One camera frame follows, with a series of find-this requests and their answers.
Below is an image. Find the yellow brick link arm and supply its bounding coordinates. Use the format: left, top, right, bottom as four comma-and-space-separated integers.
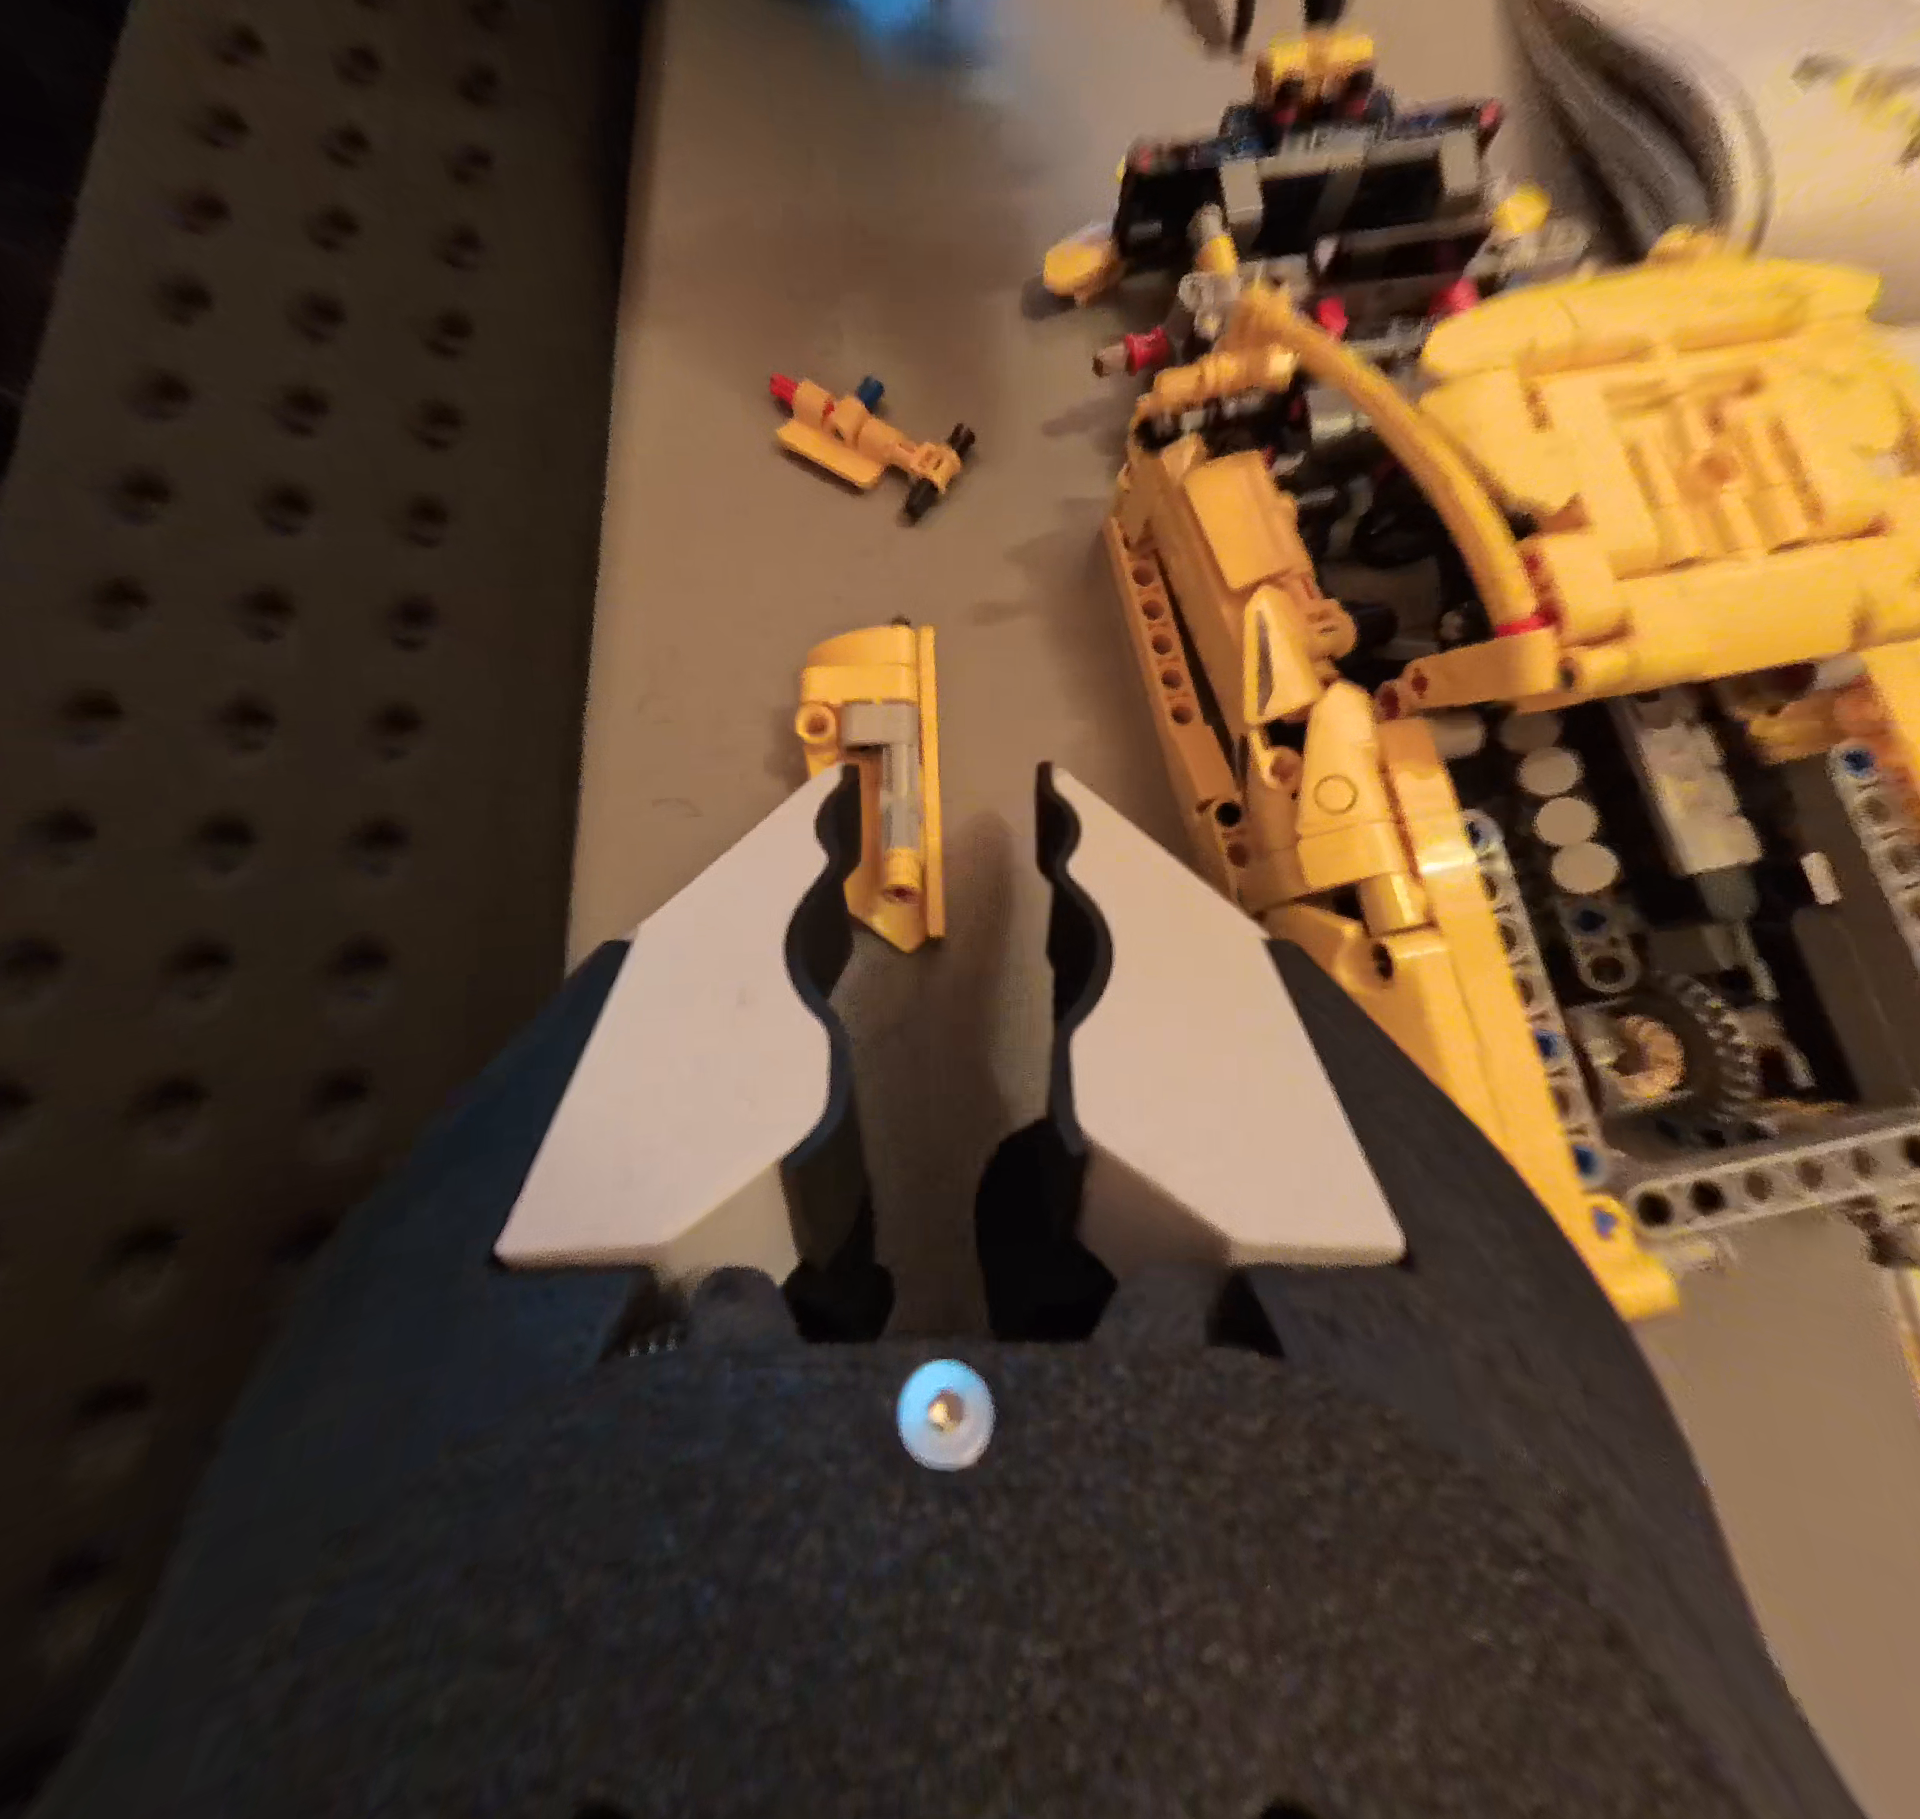
767, 371, 981, 525

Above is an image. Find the small yellow brick subassembly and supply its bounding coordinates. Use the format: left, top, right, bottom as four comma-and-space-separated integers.
791, 622, 948, 954

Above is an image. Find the yellow brick car model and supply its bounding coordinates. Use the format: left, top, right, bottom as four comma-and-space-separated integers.
1039, 30, 1920, 1321

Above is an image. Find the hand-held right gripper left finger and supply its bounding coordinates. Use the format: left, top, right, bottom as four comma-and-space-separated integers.
492, 767, 899, 1342

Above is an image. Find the grey desk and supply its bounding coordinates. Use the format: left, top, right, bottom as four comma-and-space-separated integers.
568, 0, 1920, 1819

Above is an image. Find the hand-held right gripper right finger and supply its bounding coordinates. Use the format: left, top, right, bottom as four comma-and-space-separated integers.
975, 763, 1409, 1341

